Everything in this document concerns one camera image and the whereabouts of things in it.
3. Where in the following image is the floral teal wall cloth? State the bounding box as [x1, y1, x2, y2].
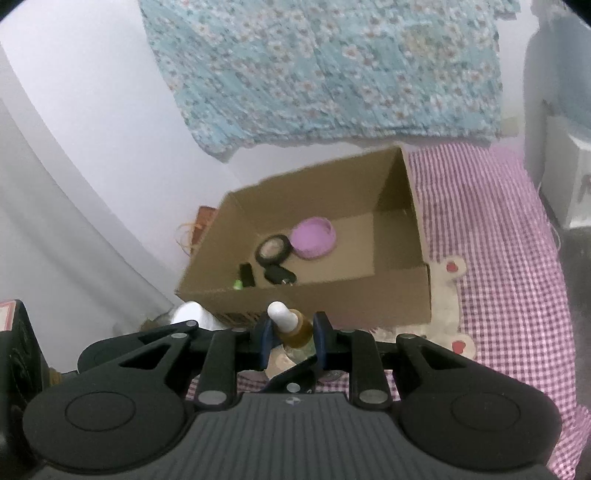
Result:
[139, 0, 520, 155]

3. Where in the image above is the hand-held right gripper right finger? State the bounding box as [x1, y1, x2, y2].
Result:
[311, 311, 467, 409]

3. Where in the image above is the purple round lid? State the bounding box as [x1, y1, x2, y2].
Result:
[290, 217, 335, 260]

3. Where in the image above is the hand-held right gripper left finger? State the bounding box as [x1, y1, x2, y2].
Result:
[117, 316, 278, 409]

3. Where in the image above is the white lid jar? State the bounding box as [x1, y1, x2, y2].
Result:
[167, 301, 220, 332]

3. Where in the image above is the amber dropper bottle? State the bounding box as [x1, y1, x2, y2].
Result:
[268, 301, 315, 365]

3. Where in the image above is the purple checked tablecloth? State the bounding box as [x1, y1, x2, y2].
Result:
[217, 142, 580, 476]

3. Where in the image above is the black key fob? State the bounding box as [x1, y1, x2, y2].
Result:
[264, 265, 297, 285]

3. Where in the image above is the brown cardboard box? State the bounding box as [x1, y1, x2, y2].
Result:
[174, 145, 432, 329]

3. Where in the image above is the white water dispenser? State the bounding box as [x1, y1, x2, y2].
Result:
[538, 99, 591, 230]

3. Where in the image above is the red printed bag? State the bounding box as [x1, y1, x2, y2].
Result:
[178, 206, 218, 254]

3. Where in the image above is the black tape roll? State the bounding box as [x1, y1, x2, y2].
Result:
[255, 234, 293, 268]

